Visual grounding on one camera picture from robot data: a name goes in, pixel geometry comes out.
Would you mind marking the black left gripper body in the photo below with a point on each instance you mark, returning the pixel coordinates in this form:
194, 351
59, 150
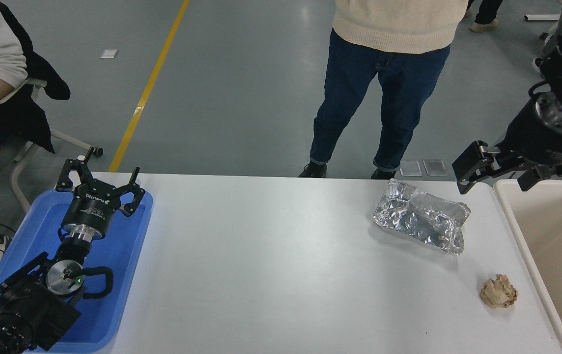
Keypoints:
89, 209

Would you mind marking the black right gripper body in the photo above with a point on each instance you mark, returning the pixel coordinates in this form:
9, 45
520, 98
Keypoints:
536, 140

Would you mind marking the clear rectangular floor plate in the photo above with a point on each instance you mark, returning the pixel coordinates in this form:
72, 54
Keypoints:
411, 168
435, 167

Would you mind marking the walking person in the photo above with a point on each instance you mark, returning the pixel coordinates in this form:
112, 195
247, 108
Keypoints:
485, 12

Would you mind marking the blue plastic tray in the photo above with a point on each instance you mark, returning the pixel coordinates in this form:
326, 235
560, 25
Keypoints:
124, 246

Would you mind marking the foil plate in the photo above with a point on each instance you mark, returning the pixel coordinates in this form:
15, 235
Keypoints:
418, 216

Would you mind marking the large pale bin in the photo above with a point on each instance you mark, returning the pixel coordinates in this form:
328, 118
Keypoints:
556, 246

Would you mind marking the white paper scrap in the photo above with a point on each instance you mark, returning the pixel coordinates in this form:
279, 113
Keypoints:
109, 53

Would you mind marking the white bar on floor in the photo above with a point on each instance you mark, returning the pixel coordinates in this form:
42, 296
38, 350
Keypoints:
541, 17

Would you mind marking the standing person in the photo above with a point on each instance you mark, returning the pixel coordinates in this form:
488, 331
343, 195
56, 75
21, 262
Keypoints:
389, 83

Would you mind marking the crumpled tan paper ball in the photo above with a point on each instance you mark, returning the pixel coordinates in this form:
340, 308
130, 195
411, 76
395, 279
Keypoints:
499, 292

